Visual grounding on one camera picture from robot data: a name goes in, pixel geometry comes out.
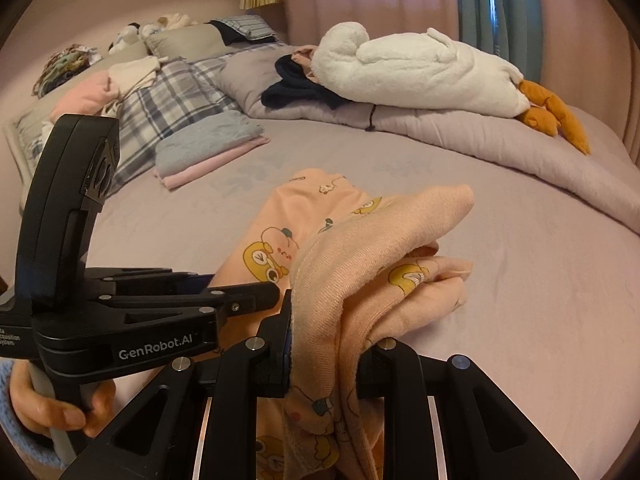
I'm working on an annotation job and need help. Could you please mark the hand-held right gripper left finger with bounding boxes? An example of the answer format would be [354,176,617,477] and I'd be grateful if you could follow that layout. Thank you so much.
[59,287,296,480]

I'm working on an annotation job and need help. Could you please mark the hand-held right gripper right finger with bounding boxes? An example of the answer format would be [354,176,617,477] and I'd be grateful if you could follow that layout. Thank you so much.
[355,337,566,480]

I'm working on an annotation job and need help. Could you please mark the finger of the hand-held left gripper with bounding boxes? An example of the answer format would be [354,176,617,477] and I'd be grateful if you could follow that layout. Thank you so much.
[99,281,281,332]
[86,266,217,293]

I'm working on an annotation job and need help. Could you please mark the orange cartoon print garment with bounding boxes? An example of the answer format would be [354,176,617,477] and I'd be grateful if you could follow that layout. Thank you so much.
[212,167,476,480]

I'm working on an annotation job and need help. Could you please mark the person's left hand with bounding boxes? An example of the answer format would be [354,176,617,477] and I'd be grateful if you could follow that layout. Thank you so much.
[9,362,117,440]

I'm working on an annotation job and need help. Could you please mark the pink crumpled cloth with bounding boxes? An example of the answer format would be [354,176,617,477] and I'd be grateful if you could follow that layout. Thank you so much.
[50,70,121,121]

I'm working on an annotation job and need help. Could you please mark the folded pink cloth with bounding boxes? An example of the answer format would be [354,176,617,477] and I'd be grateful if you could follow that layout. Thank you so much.
[152,135,271,191]

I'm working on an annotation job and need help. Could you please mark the patterned cloth bundle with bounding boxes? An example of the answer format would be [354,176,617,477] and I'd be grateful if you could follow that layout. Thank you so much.
[32,42,103,98]

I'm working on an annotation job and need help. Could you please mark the folded grey-blue cloth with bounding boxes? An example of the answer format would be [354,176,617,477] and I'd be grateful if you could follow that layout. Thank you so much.
[155,110,266,171]

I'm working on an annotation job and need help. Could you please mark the white crumpled garment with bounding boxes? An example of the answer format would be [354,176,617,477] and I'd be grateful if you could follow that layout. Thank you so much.
[107,55,161,98]

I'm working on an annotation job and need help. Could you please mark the plaid pillow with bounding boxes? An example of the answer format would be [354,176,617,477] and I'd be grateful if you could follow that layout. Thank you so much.
[102,57,241,196]

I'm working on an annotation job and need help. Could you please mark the lilac bed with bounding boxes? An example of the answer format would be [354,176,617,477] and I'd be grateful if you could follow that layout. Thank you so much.
[0,35,640,480]

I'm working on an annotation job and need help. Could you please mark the small plush toys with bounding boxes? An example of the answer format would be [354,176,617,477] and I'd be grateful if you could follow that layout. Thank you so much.
[107,12,198,56]

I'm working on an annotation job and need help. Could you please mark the grey pillow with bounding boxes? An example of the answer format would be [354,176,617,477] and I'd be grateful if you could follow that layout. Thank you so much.
[145,22,236,61]

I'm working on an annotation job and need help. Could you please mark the dark navy cloth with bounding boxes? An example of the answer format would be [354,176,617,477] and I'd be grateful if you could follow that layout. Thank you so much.
[261,55,351,111]

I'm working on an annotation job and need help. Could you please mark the lilac quilt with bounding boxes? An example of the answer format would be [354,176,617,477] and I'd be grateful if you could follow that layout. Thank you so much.
[215,45,640,236]

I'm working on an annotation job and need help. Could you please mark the striped folded cloth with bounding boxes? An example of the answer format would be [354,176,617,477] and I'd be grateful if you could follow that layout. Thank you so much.
[210,14,278,43]

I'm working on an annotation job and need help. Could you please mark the white goose plush toy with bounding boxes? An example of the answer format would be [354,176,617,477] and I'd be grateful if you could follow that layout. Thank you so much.
[310,21,591,156]

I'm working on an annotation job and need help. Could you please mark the blue curtain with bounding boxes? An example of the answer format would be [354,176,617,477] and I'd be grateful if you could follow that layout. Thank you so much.
[452,0,543,81]

